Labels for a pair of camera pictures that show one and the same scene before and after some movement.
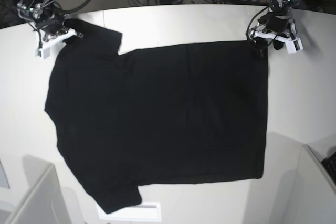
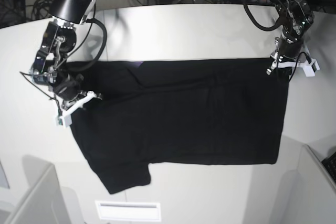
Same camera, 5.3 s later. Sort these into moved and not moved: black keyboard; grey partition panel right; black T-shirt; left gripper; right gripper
Moved: left gripper; black T-shirt; right gripper
Not moved: black keyboard; grey partition panel right
